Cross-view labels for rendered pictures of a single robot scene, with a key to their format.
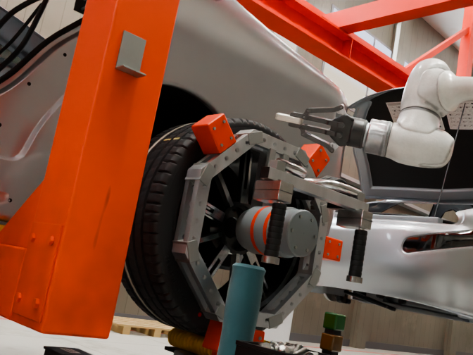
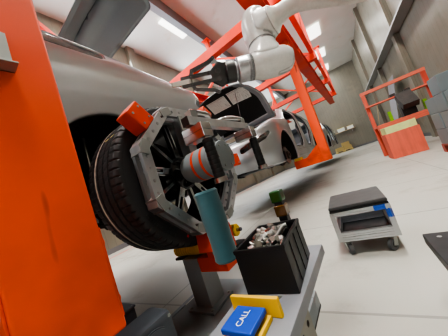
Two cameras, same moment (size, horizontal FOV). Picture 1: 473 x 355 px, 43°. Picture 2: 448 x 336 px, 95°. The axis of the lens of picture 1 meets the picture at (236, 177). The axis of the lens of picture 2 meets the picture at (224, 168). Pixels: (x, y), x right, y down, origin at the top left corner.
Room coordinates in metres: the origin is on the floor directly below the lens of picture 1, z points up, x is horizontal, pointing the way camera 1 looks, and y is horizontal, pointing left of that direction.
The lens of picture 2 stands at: (0.84, 0.03, 0.74)
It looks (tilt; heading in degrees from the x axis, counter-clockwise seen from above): 4 degrees up; 345
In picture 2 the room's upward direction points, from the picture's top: 19 degrees counter-clockwise
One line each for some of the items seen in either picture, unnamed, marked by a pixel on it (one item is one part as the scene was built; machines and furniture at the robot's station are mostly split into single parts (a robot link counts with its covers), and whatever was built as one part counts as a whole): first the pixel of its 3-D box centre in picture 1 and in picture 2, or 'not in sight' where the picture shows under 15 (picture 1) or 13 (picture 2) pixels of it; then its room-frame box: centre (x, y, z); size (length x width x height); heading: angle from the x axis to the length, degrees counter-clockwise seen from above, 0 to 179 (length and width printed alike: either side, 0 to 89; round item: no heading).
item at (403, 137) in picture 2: not in sight; (409, 111); (4.41, -5.76, 0.94); 1.45 x 1.32 x 1.88; 44
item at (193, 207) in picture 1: (258, 229); (195, 167); (1.76, -0.09, 0.85); 0.54 x 0.07 x 0.54; 131
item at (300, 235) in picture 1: (276, 231); (207, 163); (1.71, -0.14, 0.85); 0.21 x 0.14 x 0.14; 41
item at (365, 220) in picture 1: (354, 218); (245, 134); (1.72, -0.35, 0.93); 0.09 x 0.05 x 0.05; 41
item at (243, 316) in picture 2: not in sight; (245, 323); (1.27, -0.02, 0.47); 0.07 x 0.07 x 0.02; 41
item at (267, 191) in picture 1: (273, 191); (197, 133); (1.50, -0.10, 0.93); 0.09 x 0.05 x 0.05; 41
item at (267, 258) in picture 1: (275, 231); (213, 159); (1.47, -0.12, 0.83); 0.04 x 0.04 x 0.16
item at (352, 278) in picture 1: (357, 254); (257, 152); (1.70, -0.37, 0.83); 0.04 x 0.04 x 0.16
